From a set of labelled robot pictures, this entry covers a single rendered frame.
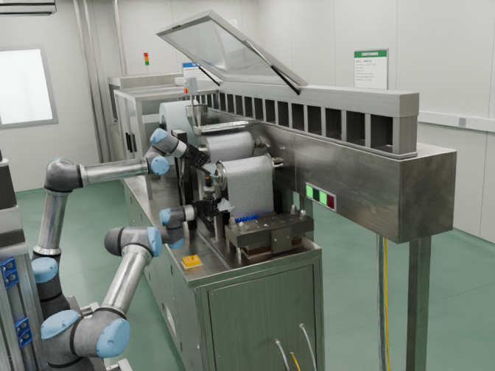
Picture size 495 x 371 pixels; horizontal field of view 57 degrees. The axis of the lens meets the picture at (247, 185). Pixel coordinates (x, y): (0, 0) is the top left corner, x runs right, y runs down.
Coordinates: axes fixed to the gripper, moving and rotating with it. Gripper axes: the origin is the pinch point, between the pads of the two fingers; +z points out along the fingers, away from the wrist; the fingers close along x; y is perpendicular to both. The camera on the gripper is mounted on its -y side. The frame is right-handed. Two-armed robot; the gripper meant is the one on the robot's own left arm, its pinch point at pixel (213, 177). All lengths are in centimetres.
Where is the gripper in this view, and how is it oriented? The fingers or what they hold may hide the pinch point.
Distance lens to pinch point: 222.2
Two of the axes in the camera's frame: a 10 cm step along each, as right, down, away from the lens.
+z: 7.5, 4.9, 4.4
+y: 5.4, -8.4, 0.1
